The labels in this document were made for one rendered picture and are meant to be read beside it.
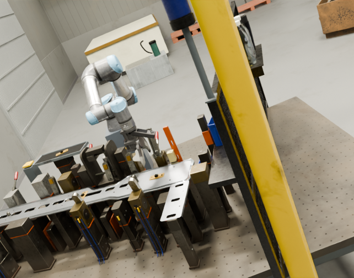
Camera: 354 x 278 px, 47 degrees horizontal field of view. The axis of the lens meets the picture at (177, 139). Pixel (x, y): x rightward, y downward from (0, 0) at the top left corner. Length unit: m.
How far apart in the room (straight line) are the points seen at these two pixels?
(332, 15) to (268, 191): 5.46
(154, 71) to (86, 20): 4.67
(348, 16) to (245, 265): 5.36
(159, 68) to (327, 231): 6.68
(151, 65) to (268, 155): 6.89
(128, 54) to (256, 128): 8.70
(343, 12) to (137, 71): 3.91
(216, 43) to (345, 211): 1.06
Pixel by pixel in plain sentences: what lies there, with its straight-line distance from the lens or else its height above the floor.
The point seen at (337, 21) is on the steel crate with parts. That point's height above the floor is 0.25.
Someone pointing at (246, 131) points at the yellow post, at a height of 1.36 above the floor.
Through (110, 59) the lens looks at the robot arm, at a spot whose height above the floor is 1.60.
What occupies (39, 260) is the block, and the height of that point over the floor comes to 0.78.
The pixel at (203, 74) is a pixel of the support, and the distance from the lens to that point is 1.20.
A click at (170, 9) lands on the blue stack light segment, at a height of 1.84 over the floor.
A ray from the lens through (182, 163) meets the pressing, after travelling 2.18.
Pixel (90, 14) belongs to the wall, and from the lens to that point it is 12.44.
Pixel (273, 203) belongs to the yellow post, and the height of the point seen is 1.05.
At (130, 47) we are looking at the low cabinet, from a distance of 9.95.
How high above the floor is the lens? 1.95
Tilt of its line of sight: 22 degrees down
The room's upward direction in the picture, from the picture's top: 23 degrees counter-clockwise
